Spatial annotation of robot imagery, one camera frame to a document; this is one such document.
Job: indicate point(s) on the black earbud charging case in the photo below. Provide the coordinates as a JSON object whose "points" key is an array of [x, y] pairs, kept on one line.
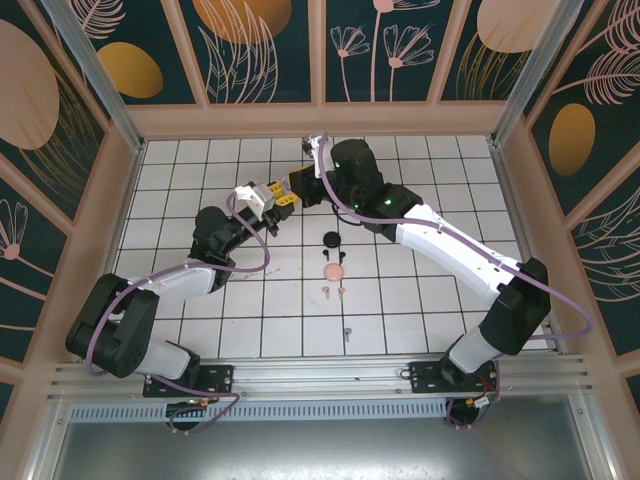
{"points": [[332, 240]]}

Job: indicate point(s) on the pink earbud charging case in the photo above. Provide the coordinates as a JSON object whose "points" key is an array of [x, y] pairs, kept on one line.
{"points": [[333, 272]]}

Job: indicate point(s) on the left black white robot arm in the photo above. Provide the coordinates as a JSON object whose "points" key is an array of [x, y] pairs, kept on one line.
{"points": [[165, 285]]}

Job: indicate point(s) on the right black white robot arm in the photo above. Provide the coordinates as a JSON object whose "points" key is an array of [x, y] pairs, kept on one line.
{"points": [[450, 240]]}

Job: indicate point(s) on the grey metal shelf plate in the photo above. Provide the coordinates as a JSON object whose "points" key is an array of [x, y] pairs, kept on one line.
{"points": [[320, 450]]}

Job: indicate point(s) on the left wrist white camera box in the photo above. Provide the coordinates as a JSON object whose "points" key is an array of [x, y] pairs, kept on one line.
{"points": [[250, 195]]}

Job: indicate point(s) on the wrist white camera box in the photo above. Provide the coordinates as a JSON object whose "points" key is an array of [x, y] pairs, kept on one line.
{"points": [[250, 195], [312, 145]]}

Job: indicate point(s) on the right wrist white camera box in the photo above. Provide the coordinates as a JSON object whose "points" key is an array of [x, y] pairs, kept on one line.
{"points": [[312, 145]]}

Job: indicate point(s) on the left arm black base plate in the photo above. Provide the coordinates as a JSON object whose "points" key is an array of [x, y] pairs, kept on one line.
{"points": [[220, 380]]}

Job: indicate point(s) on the aluminium side rail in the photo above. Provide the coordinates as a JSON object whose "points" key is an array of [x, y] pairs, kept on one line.
{"points": [[519, 220]]}

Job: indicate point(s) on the aluminium mounting rail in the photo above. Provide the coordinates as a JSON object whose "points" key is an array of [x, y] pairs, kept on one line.
{"points": [[320, 375]]}

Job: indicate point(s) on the aluminium corner post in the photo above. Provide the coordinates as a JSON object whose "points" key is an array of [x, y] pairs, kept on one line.
{"points": [[95, 75], [535, 65]]}

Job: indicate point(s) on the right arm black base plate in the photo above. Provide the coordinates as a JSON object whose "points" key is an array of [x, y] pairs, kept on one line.
{"points": [[425, 377]]}

